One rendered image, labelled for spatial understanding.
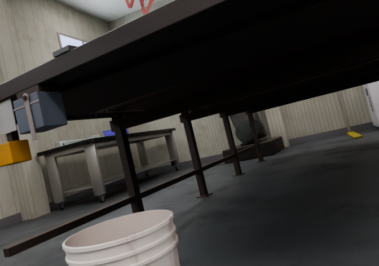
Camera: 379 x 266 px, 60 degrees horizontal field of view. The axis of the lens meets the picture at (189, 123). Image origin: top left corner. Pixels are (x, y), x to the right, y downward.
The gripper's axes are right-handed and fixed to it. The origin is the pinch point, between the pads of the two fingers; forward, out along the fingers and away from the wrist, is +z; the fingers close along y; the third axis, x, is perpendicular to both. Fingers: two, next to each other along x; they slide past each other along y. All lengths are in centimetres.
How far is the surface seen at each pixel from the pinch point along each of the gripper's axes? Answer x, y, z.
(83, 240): 3, 30, 73
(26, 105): -28, 24, 35
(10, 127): -41, 20, 44
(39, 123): -22, 24, 41
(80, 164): -351, -351, 163
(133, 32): 15.0, 24.3, 13.4
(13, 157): -37, 22, 55
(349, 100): 84, -585, 30
